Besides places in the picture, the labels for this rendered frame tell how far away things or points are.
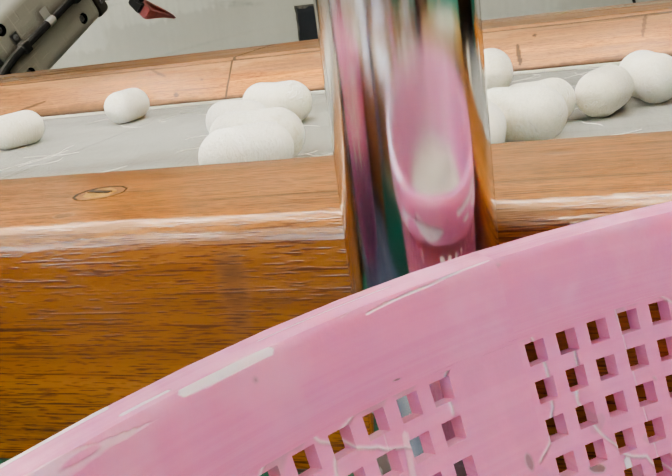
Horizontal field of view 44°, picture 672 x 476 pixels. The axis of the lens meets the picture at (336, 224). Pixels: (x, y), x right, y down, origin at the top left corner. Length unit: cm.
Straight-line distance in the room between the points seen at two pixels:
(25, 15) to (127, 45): 176
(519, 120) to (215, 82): 29
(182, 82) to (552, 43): 23
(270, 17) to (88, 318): 241
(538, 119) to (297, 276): 16
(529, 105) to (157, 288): 17
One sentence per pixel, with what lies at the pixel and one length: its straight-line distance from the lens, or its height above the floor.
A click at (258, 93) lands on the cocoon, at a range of 41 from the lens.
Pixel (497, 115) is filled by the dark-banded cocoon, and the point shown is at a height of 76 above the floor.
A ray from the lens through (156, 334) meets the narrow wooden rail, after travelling 17.
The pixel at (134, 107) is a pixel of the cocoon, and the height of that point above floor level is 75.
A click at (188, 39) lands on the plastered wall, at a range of 269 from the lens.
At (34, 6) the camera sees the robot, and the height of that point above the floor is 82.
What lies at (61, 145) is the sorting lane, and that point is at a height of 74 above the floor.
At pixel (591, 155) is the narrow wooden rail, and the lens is 17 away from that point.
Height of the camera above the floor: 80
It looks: 16 degrees down
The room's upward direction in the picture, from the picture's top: 8 degrees counter-clockwise
